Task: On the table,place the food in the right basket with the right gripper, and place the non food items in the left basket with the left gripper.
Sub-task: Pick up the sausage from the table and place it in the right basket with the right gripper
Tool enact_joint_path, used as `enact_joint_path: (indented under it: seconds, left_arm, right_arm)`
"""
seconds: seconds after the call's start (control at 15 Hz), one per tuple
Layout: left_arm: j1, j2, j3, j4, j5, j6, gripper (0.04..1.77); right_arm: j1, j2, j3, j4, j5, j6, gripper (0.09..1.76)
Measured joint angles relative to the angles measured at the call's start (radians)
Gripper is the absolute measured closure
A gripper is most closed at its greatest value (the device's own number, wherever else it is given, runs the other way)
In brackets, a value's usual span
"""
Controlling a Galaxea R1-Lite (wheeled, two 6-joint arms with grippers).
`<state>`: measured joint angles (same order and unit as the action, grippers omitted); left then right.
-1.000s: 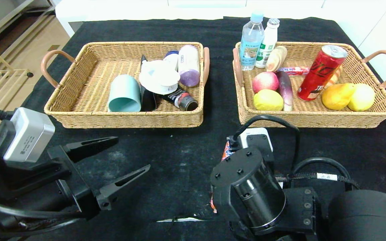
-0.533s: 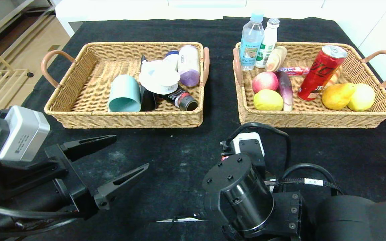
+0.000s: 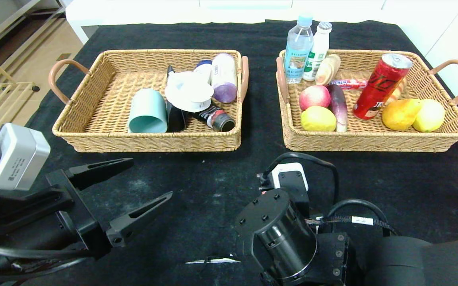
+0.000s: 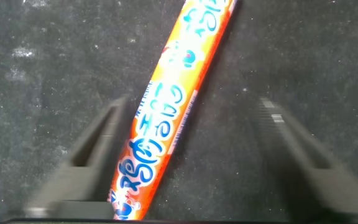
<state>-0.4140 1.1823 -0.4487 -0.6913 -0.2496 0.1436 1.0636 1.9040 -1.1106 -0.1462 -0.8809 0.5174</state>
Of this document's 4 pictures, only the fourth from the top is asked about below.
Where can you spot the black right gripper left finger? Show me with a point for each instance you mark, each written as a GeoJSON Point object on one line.
{"type": "Point", "coordinates": [82, 174]}

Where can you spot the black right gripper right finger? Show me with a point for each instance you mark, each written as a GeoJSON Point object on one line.
{"type": "Point", "coordinates": [315, 174]}

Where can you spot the orange sausage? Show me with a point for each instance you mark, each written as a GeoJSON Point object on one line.
{"type": "Point", "coordinates": [172, 102]}

